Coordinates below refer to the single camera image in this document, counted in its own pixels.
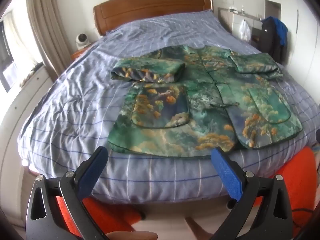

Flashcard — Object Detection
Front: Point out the green printed jacket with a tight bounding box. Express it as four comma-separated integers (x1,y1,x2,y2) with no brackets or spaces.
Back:
107,44,303,158

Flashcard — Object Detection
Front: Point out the wooden headboard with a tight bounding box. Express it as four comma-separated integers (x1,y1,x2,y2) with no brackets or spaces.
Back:
93,0,214,36

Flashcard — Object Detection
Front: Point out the blue checked bed sheet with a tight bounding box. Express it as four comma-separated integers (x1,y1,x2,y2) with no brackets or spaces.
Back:
17,9,320,203

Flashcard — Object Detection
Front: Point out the grey door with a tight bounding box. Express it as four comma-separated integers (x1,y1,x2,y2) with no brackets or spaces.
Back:
265,0,282,20

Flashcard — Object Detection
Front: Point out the black hanging jacket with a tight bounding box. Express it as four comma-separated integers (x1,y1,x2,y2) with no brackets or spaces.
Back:
259,19,283,63

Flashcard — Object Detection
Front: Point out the grey desk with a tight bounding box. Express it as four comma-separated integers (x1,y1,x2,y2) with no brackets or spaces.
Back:
217,7,265,50

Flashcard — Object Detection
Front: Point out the window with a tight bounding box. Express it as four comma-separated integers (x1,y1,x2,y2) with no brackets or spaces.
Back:
0,12,43,90

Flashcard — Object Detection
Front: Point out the white windowsill cabinet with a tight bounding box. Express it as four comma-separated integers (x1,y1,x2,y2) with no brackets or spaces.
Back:
0,66,54,180

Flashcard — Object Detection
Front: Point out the person's left hand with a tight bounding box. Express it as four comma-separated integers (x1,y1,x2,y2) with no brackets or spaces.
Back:
105,231,158,240

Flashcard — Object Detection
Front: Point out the wooden nightstand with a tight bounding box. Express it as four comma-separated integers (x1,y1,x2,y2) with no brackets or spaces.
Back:
71,45,92,60

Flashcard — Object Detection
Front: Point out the white plastic bag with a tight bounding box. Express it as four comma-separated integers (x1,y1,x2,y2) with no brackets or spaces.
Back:
239,19,251,42

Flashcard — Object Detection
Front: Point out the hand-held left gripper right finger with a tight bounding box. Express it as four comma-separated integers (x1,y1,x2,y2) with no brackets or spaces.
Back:
211,147,293,240

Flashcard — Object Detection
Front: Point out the beige curtain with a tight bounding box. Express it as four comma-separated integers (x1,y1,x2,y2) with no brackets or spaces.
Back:
25,0,75,80

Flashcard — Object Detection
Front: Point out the white security camera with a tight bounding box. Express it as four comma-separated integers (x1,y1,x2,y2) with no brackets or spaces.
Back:
76,33,91,50

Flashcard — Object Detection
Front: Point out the blue hanging jacket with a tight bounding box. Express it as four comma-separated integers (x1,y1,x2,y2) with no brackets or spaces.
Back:
265,16,288,46

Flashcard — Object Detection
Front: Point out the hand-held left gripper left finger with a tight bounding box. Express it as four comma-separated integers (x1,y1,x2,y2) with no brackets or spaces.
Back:
25,146,110,240

